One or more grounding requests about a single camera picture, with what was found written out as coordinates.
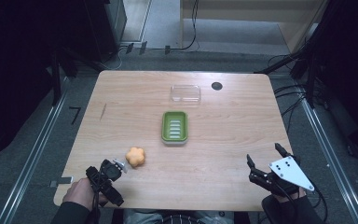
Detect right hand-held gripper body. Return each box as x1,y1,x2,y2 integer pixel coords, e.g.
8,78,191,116
248,155,316,198

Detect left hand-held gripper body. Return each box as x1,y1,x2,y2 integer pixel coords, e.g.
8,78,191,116
85,159,126,207

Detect orange flower-shaped soap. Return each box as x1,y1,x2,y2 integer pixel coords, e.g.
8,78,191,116
125,147,146,168

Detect person's right hand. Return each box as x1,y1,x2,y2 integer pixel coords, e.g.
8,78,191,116
271,186,308,205

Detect person's left hand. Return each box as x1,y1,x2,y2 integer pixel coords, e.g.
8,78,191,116
62,177,109,212

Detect metal table edge clamp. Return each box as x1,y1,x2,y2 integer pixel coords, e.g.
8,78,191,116
49,175,75,188

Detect green soap dish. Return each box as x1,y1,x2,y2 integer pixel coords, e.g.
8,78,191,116
160,110,189,146

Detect black tripod stand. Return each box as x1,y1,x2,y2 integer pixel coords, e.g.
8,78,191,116
49,46,106,107
254,36,327,109

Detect clear plastic lid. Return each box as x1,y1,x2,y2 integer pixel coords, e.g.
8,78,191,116
169,83,202,105

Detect dark cabinet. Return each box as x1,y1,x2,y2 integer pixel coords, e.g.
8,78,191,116
82,0,129,63

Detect light wooden cabinet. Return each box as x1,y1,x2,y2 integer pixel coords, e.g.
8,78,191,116
179,0,329,54

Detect left hand-held gripper cable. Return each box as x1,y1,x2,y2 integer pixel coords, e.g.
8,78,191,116
90,174,104,224

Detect hand-held gripper cable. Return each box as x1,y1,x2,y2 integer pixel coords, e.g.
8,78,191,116
90,174,104,224
310,181,329,224

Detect right hand-held gripper cable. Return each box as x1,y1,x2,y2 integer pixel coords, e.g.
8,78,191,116
310,181,329,224

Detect metal floor rail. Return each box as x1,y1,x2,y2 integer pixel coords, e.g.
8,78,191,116
0,77,71,224
299,97,358,224

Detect black floor cables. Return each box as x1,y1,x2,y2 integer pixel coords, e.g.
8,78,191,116
267,53,316,133

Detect white floor cable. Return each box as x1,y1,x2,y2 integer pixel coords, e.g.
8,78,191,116
101,46,130,71

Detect black hanging cable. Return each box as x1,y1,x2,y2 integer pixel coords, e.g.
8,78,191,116
167,0,200,52

